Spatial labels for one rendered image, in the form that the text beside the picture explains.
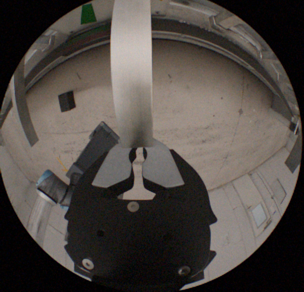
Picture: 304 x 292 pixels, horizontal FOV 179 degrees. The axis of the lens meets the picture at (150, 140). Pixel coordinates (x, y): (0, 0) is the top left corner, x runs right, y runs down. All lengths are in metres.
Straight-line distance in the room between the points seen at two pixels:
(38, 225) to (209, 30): 0.96
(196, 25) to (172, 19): 0.07
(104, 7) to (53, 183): 0.71
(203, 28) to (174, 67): 0.71
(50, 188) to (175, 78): 1.22
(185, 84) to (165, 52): 0.36
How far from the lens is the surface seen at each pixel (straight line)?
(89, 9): 0.28
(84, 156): 0.76
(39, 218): 0.65
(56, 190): 0.65
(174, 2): 0.50
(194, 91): 1.05
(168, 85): 0.96
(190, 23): 0.32
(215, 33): 0.36
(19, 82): 0.28
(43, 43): 0.40
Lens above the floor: 0.93
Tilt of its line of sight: 57 degrees down
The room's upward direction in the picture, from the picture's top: 175 degrees clockwise
